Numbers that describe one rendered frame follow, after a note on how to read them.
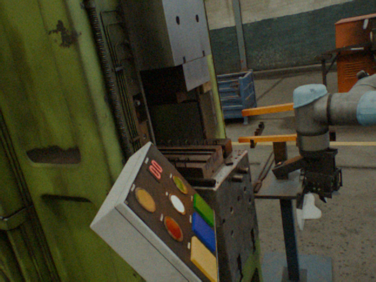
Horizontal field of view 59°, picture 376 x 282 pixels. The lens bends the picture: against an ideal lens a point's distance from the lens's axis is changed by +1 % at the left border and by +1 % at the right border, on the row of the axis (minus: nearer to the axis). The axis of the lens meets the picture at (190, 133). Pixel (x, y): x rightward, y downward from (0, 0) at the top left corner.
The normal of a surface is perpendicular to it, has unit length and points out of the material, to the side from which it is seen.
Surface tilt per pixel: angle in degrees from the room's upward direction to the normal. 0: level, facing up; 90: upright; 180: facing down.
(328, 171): 90
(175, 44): 90
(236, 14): 90
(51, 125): 89
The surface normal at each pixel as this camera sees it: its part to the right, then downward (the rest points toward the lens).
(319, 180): -0.68, 0.33
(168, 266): -0.04, 0.29
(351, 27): -0.47, 0.33
